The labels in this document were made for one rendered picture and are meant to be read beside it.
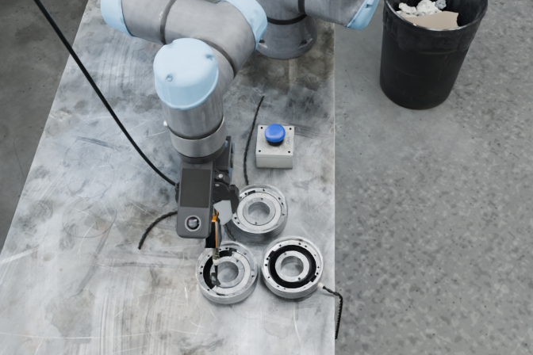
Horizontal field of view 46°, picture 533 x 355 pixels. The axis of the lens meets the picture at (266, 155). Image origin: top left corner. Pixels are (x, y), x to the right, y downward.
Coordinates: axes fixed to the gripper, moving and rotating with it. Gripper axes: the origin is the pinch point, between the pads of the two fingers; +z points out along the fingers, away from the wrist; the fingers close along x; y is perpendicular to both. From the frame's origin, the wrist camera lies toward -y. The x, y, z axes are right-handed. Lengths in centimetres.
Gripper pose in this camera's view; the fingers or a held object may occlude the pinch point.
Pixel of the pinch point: (212, 223)
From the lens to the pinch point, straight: 101.3
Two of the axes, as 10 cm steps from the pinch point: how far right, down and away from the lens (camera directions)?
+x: -10.0, -0.1, 0.5
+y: 0.4, -8.1, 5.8
